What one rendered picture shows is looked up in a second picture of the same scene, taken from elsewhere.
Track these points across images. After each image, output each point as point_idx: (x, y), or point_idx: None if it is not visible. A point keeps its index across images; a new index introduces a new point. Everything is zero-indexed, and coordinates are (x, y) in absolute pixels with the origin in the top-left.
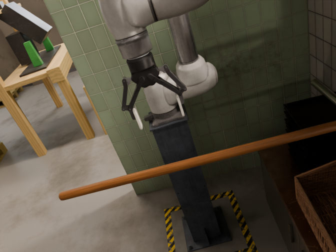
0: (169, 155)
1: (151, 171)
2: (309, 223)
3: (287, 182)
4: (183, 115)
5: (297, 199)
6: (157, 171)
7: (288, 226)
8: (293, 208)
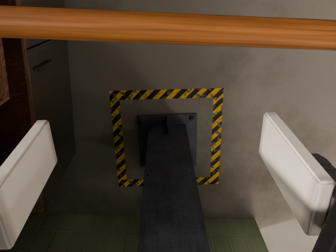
0: (191, 228)
1: (241, 23)
2: (1, 48)
3: (14, 132)
4: (41, 122)
5: (8, 94)
6: (222, 20)
7: (41, 68)
8: (18, 83)
